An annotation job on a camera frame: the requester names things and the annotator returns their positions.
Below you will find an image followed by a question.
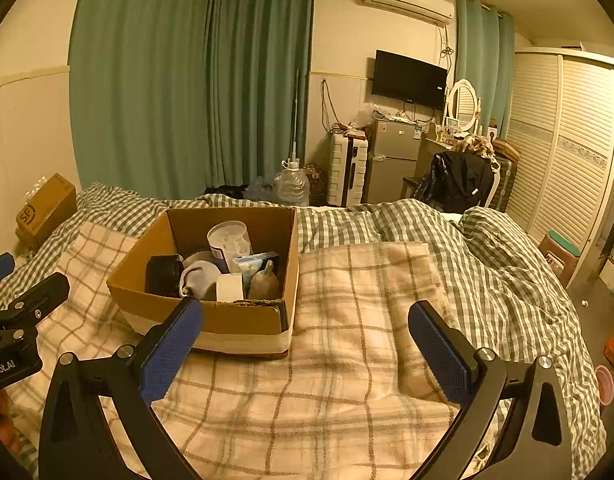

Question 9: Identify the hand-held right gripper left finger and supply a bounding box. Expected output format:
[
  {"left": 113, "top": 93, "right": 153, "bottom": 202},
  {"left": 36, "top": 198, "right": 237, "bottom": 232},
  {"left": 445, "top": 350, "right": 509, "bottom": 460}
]
[{"left": 37, "top": 296, "right": 205, "bottom": 480}]

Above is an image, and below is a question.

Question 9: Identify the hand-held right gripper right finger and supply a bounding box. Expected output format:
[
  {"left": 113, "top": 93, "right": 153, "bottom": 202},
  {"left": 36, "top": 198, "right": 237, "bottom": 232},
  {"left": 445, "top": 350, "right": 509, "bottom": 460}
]
[{"left": 408, "top": 301, "right": 575, "bottom": 480}]

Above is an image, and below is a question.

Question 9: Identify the black case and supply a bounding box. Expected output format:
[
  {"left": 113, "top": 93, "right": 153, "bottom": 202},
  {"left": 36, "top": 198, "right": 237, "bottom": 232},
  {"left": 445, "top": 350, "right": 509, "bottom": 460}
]
[{"left": 145, "top": 255, "right": 184, "bottom": 298}]

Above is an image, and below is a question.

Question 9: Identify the white bear toy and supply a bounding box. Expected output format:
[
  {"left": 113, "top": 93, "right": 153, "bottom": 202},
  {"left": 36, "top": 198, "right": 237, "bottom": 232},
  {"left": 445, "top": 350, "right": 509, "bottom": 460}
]
[{"left": 179, "top": 251, "right": 223, "bottom": 301}]

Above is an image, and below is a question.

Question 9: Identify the brown bottle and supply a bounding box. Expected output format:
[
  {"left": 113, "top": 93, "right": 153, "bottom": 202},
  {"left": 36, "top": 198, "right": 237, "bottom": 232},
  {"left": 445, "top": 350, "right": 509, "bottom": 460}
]
[{"left": 248, "top": 260, "right": 280, "bottom": 301}]

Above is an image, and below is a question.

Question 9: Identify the blue white packet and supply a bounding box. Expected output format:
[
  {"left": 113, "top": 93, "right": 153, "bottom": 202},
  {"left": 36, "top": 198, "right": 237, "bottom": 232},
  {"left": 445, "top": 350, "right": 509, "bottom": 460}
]
[{"left": 234, "top": 251, "right": 280, "bottom": 286}]

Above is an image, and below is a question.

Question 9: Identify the clear round container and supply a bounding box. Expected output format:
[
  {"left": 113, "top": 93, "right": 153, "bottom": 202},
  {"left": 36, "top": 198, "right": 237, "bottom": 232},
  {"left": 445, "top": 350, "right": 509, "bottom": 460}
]
[{"left": 207, "top": 221, "right": 253, "bottom": 273}]

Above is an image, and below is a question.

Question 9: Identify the person's left hand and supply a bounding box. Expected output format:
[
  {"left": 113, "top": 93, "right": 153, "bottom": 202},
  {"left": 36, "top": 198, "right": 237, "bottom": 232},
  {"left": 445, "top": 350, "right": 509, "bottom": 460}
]
[{"left": 0, "top": 389, "right": 19, "bottom": 457}]

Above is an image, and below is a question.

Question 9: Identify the closed brown cardboard box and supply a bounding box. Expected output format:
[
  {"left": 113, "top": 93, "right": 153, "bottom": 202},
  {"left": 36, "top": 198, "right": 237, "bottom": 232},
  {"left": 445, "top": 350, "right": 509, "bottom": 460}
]
[{"left": 14, "top": 173, "right": 78, "bottom": 251}]

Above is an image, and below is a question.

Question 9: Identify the beige plaid blanket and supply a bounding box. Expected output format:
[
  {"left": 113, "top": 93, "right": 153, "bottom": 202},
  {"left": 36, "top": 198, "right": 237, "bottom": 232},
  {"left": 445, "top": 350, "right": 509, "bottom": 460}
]
[{"left": 7, "top": 220, "right": 518, "bottom": 480}]

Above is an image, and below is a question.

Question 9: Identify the brown stool with green top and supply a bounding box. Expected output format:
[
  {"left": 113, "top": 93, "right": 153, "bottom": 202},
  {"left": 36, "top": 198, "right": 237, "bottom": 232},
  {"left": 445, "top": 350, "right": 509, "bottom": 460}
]
[{"left": 539, "top": 231, "right": 582, "bottom": 288}]

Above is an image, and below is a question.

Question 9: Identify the pink basin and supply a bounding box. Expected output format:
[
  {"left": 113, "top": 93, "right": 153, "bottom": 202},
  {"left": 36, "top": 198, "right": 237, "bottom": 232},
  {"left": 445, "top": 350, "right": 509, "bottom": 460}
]
[{"left": 594, "top": 365, "right": 614, "bottom": 406}]

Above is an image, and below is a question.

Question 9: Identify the black jacket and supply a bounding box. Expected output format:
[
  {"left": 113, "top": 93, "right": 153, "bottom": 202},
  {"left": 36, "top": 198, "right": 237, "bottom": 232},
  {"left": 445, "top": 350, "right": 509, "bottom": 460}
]
[{"left": 416, "top": 151, "right": 495, "bottom": 209}]

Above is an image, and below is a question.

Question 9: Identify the white chair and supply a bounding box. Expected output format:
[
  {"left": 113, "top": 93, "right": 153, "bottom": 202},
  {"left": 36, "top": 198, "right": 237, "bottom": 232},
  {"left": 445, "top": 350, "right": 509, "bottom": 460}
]
[{"left": 401, "top": 152, "right": 502, "bottom": 211}]

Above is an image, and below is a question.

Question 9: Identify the brown patterned trunk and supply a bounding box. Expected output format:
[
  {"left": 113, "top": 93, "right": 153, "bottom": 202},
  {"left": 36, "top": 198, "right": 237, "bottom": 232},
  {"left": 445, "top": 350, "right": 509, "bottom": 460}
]
[{"left": 489, "top": 140, "right": 520, "bottom": 211}]

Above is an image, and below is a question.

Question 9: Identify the clear plastic bag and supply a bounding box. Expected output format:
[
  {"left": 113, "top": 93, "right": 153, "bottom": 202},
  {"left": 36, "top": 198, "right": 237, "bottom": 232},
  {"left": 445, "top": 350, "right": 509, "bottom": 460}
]
[{"left": 247, "top": 176, "right": 278, "bottom": 201}]

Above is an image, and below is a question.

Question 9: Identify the grey fridge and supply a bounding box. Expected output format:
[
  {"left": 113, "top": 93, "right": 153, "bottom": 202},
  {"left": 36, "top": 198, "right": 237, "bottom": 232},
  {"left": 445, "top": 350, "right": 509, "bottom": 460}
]
[{"left": 362, "top": 119, "right": 422, "bottom": 205}]

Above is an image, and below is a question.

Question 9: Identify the white suitcase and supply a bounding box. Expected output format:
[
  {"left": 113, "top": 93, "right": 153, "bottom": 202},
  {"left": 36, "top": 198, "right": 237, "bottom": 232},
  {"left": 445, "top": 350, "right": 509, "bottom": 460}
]
[{"left": 328, "top": 132, "right": 370, "bottom": 206}]

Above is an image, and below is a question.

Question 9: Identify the dressing table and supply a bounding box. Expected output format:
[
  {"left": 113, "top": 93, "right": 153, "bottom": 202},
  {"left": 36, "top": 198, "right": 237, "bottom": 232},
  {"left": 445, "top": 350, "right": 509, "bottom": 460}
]
[{"left": 419, "top": 132, "right": 468, "bottom": 181}]

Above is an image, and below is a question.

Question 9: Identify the large water jug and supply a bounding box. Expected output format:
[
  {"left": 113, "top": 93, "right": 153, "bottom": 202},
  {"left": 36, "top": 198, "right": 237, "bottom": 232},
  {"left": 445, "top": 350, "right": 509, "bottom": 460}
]
[{"left": 273, "top": 160, "right": 310, "bottom": 207}]

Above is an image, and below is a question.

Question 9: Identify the brown patterned bag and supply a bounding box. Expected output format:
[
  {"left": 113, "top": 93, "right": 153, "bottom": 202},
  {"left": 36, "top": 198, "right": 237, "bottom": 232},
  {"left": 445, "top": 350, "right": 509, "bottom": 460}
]
[{"left": 304, "top": 162, "right": 330, "bottom": 206}]

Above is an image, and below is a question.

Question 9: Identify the tan fluffy item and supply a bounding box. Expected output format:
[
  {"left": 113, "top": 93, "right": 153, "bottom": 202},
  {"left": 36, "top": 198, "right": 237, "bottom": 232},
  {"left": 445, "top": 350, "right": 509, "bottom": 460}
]
[{"left": 454, "top": 135, "right": 498, "bottom": 163}]

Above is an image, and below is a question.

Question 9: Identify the white louvred wardrobe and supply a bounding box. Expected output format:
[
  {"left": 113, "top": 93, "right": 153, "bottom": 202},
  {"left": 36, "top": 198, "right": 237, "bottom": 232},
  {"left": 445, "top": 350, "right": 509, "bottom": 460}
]
[{"left": 499, "top": 47, "right": 614, "bottom": 286}]

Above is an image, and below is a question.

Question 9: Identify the oval white mirror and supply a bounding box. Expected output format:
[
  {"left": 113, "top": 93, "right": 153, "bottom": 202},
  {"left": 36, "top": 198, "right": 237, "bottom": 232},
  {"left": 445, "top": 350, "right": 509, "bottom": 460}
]
[{"left": 447, "top": 79, "right": 480, "bottom": 133}]

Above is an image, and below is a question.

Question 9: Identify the wide green curtain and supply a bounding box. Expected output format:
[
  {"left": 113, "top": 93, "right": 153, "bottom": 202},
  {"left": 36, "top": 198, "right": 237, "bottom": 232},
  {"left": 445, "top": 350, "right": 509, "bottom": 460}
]
[{"left": 70, "top": 0, "right": 318, "bottom": 196}]

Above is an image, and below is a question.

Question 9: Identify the white pole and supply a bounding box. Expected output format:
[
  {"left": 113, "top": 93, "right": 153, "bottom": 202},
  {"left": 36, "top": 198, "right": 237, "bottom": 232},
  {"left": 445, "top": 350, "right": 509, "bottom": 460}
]
[{"left": 287, "top": 67, "right": 303, "bottom": 166}]

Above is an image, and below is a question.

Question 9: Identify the narrow green curtain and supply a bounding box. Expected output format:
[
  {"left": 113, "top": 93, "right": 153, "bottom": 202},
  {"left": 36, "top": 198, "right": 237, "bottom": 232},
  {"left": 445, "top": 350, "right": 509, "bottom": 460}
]
[{"left": 454, "top": 0, "right": 516, "bottom": 138}]

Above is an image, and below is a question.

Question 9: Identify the white air conditioner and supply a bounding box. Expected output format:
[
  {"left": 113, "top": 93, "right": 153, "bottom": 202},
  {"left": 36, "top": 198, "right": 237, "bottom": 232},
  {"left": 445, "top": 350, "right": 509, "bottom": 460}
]
[{"left": 362, "top": 0, "right": 455, "bottom": 27}]

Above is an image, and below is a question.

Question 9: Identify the black wall television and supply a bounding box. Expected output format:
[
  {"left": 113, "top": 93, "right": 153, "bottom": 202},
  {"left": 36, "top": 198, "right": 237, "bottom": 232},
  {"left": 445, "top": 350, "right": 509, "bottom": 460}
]
[{"left": 372, "top": 50, "right": 449, "bottom": 109}]

